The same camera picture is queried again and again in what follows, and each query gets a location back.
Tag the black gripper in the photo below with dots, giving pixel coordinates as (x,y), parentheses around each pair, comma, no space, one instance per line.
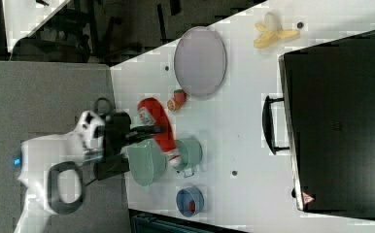
(117,132)

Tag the red ketchup bottle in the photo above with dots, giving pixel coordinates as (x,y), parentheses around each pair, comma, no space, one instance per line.
(152,113)

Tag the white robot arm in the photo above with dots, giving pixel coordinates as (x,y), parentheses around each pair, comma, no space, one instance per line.
(52,167)

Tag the green strainer basket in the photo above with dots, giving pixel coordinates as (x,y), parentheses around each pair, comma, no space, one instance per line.
(146,162)

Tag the orange slice toy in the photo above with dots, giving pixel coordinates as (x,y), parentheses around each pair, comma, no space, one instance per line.
(172,105)

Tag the green cup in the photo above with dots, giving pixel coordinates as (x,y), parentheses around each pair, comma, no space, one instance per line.
(191,153)

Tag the red strawberry toy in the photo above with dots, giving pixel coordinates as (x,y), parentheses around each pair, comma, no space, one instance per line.
(180,96)

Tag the blue cup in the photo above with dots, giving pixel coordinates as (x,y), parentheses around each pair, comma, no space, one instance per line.
(184,196)

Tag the red strawberry in blue cup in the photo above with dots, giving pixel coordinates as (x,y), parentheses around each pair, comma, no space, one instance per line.
(192,206)

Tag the grey round plate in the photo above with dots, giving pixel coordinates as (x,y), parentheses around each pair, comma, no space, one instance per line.
(200,62)

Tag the peeled banana toy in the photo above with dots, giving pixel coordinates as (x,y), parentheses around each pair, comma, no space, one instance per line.
(271,32)

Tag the silver toaster oven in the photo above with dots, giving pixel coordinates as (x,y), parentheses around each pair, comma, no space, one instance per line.
(329,100)

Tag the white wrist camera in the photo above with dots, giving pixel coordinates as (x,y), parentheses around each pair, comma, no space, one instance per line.
(91,129)

